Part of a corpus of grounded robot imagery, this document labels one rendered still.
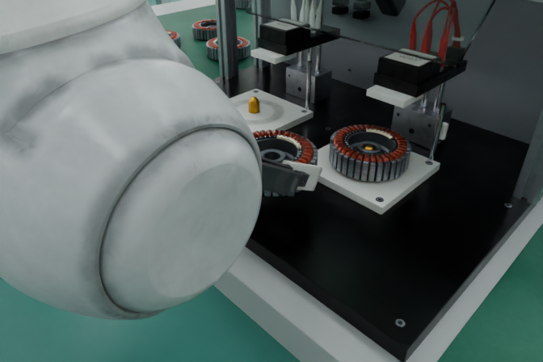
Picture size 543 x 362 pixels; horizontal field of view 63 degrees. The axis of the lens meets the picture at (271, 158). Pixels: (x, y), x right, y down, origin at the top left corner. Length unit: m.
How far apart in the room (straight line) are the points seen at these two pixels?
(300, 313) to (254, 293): 0.06
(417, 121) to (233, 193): 0.60
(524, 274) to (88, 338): 1.21
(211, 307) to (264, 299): 0.99
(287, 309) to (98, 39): 0.38
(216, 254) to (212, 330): 1.26
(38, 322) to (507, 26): 1.43
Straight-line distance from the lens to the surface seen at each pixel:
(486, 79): 0.82
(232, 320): 1.44
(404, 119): 0.75
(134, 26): 0.18
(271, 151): 0.56
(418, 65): 0.63
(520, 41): 0.79
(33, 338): 1.56
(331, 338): 0.47
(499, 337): 0.52
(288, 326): 0.49
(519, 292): 0.57
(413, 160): 0.68
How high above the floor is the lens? 1.12
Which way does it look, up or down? 31 degrees down
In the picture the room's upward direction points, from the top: straight up
